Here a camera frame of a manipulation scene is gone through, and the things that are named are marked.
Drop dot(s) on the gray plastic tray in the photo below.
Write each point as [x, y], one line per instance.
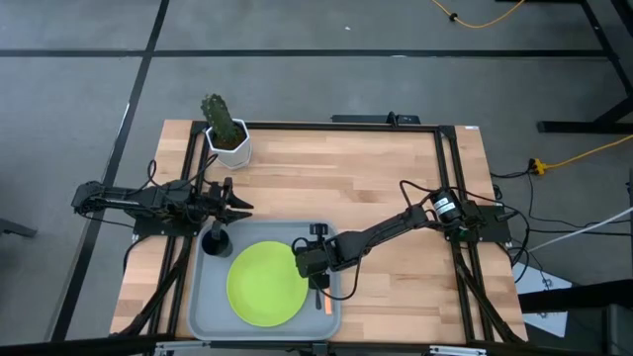
[207, 316]

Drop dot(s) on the black utensil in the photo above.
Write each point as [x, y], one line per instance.
[318, 299]

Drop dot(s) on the green cactus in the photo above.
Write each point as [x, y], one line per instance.
[220, 116]

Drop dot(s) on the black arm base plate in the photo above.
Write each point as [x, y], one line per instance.
[497, 225]
[163, 229]

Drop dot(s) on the white hexagonal plant pot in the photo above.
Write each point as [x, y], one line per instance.
[232, 155]

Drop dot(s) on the lime green plate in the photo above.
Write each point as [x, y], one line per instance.
[267, 284]

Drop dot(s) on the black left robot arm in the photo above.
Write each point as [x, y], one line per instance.
[128, 200]

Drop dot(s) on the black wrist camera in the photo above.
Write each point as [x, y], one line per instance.
[319, 230]

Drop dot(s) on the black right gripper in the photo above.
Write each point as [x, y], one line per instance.
[311, 262]

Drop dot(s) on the black table leg frame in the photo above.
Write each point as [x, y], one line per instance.
[569, 127]

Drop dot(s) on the black aluminium table frame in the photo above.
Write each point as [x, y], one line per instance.
[346, 127]

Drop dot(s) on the black cup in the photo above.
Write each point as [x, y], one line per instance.
[216, 243]

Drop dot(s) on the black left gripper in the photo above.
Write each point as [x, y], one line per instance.
[212, 203]

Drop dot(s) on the grey object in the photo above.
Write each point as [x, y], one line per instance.
[15, 228]

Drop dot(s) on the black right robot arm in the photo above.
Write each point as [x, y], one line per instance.
[386, 230]

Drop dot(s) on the black box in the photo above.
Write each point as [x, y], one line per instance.
[583, 306]

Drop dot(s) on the white paper sheet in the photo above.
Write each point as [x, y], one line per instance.
[544, 296]

